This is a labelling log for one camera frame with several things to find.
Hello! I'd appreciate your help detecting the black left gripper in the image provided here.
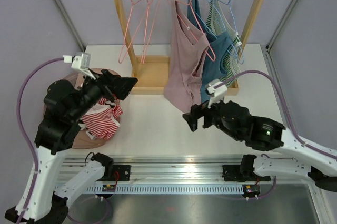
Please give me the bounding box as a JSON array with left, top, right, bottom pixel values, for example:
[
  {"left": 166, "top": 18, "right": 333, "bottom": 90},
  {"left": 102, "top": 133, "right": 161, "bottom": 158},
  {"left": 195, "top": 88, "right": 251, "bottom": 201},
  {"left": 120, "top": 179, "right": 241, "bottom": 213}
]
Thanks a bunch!
[{"left": 69, "top": 67, "right": 138, "bottom": 121}]

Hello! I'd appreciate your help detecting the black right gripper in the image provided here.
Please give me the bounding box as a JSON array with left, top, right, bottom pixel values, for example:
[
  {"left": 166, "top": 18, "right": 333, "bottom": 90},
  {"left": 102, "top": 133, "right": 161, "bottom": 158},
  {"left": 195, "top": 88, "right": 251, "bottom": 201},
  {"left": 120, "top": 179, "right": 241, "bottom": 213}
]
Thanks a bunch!
[{"left": 182, "top": 93, "right": 242, "bottom": 141}]

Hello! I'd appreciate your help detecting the dusty pink tank top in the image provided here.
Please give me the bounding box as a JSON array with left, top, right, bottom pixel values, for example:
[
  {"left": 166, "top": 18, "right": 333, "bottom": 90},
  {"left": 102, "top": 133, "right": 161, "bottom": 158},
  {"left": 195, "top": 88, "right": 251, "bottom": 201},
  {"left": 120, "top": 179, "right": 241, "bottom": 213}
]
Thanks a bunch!
[{"left": 164, "top": 0, "right": 209, "bottom": 113}]

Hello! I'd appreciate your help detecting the pink wire hanger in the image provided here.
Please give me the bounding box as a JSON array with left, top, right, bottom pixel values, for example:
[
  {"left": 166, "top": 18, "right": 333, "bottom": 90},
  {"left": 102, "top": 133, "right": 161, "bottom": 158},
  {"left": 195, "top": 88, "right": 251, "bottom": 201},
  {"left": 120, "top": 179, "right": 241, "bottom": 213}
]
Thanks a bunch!
[
  {"left": 172, "top": 0, "right": 216, "bottom": 62},
  {"left": 141, "top": 0, "right": 163, "bottom": 64},
  {"left": 117, "top": 0, "right": 156, "bottom": 64}
]

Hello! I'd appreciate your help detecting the red white striped tank top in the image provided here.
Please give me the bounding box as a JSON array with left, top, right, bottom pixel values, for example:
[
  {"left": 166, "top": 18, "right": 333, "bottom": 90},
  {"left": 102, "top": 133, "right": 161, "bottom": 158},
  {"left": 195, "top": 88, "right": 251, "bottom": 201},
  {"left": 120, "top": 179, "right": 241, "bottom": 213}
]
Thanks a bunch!
[{"left": 78, "top": 98, "right": 123, "bottom": 140}]

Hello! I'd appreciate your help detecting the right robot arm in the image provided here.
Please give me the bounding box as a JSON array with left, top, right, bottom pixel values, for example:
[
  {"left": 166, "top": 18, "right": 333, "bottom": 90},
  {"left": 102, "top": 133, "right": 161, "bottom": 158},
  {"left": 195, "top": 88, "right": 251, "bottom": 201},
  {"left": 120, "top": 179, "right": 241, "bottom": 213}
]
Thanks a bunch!
[{"left": 182, "top": 101, "right": 336, "bottom": 192}]

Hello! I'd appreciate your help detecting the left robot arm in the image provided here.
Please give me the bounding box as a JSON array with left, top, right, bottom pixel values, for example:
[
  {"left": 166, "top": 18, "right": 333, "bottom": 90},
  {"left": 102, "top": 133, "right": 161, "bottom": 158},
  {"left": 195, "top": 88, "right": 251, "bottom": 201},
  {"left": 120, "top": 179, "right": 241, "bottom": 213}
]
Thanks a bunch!
[{"left": 5, "top": 69, "right": 138, "bottom": 223}]

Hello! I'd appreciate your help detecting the teal blue tank top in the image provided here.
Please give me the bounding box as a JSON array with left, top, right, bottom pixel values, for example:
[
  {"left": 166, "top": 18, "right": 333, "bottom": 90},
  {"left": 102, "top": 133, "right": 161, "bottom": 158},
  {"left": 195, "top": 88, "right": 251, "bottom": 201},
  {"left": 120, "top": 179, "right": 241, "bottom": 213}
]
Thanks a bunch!
[{"left": 186, "top": 0, "right": 234, "bottom": 104}]

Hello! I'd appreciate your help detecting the green white striped tank top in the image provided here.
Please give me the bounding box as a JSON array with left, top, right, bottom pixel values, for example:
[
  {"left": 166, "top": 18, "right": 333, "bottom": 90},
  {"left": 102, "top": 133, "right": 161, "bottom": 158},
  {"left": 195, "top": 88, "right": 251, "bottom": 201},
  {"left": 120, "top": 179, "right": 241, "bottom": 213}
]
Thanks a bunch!
[{"left": 206, "top": 0, "right": 242, "bottom": 87}]

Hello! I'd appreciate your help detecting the wooden clothes rack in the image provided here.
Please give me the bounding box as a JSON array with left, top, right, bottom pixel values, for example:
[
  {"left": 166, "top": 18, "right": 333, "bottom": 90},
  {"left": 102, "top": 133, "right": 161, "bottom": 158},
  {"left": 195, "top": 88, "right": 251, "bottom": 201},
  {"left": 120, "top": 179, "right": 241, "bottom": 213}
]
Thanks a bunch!
[{"left": 107, "top": 0, "right": 273, "bottom": 96}]

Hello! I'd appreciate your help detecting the translucent pink plastic basin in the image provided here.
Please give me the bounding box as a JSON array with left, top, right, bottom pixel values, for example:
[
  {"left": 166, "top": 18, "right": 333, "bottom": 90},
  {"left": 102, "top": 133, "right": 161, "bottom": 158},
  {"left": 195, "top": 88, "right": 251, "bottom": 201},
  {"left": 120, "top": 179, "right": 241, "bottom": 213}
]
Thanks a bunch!
[{"left": 63, "top": 72, "right": 113, "bottom": 149}]

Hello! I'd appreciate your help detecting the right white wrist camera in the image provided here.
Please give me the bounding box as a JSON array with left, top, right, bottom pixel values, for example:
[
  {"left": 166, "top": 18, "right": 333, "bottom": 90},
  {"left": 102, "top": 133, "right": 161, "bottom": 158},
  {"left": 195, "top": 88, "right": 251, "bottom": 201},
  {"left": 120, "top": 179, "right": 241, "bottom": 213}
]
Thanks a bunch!
[{"left": 205, "top": 79, "right": 227, "bottom": 109}]

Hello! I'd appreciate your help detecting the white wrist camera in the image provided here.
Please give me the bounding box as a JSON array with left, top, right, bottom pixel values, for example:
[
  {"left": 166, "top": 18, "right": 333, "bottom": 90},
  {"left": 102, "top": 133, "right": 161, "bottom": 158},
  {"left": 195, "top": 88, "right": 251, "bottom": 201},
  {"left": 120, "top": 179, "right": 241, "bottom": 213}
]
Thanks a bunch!
[
  {"left": 205, "top": 79, "right": 227, "bottom": 109},
  {"left": 63, "top": 52, "right": 96, "bottom": 79}
]

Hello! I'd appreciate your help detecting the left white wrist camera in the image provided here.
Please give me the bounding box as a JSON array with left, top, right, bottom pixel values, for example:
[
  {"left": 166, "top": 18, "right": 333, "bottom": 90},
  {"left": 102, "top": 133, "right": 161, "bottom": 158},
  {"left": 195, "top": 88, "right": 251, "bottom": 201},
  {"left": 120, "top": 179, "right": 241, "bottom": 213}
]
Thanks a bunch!
[{"left": 63, "top": 52, "right": 96, "bottom": 79}]

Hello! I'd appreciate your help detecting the aluminium mounting rail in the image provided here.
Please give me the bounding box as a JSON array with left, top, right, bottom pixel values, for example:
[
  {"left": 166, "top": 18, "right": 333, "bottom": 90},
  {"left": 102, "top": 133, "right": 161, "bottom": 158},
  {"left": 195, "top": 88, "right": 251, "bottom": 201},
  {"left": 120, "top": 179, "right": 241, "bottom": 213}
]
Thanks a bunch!
[{"left": 33, "top": 154, "right": 290, "bottom": 185}]

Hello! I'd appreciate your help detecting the white slotted cable duct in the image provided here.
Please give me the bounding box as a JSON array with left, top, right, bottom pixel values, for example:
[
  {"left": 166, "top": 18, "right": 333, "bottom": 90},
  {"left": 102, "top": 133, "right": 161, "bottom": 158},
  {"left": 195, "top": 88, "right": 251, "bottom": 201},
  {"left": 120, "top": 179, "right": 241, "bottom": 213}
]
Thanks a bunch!
[{"left": 46, "top": 184, "right": 246, "bottom": 195}]

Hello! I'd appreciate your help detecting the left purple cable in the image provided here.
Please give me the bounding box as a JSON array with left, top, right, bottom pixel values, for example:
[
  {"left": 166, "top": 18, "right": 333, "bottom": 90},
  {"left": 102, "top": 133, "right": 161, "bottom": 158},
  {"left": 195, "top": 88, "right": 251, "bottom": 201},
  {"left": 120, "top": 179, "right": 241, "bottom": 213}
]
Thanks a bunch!
[{"left": 15, "top": 57, "right": 66, "bottom": 224}]

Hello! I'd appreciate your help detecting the light blue wire hanger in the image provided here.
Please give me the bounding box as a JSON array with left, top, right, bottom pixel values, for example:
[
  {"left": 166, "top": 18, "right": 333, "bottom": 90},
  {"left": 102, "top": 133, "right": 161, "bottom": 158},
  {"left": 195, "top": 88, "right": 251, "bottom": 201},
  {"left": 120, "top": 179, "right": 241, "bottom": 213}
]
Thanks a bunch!
[
  {"left": 206, "top": 0, "right": 245, "bottom": 65},
  {"left": 185, "top": 0, "right": 242, "bottom": 60}
]

